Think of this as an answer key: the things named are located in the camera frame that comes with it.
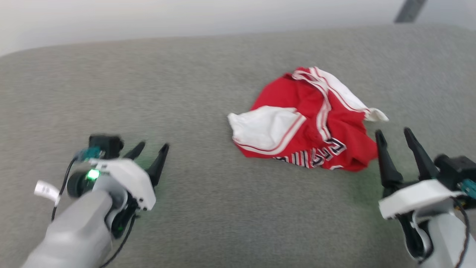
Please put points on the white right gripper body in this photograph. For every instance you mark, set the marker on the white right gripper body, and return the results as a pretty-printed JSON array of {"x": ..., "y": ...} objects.
[{"x": 416, "y": 197}]

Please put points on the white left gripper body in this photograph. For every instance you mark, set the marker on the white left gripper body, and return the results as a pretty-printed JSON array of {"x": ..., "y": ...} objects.
[{"x": 130, "y": 182}]

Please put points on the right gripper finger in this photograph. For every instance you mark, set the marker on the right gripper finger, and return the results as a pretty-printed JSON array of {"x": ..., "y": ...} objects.
[
  {"x": 388, "y": 167},
  {"x": 424, "y": 163}
]

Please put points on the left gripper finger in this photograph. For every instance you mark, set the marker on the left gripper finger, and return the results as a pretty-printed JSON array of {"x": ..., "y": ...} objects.
[
  {"x": 135, "y": 150},
  {"x": 158, "y": 167}
]

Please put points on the red white sports jersey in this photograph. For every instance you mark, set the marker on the red white sports jersey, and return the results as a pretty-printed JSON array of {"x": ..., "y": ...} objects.
[{"x": 316, "y": 126}]

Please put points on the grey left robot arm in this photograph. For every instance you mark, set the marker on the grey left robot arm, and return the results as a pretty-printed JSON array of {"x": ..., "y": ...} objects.
[{"x": 78, "y": 230}]

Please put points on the grey fabric sofa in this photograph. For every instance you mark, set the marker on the grey fabric sofa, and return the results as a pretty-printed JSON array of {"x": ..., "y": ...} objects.
[{"x": 208, "y": 208}]

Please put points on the grey slanted metal bar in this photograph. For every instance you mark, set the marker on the grey slanted metal bar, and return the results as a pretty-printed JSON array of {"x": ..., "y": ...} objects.
[{"x": 411, "y": 10}]

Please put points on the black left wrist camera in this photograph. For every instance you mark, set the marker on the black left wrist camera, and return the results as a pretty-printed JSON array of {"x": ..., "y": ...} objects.
[{"x": 106, "y": 143}]

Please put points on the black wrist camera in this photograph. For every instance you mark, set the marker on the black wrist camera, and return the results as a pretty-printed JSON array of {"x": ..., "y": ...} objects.
[
  {"x": 106, "y": 143},
  {"x": 457, "y": 167}
]

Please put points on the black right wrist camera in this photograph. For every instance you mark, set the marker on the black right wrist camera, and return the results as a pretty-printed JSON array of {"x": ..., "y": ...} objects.
[{"x": 457, "y": 167}]

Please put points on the teal left camera connector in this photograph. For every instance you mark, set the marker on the teal left camera connector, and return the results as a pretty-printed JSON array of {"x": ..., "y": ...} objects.
[{"x": 89, "y": 153}]

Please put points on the teal camera connector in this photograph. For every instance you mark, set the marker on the teal camera connector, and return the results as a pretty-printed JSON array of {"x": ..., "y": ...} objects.
[
  {"x": 469, "y": 188},
  {"x": 89, "y": 153}
]

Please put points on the teal right camera connector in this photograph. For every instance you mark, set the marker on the teal right camera connector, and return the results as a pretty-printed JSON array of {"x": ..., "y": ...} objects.
[{"x": 469, "y": 188}]

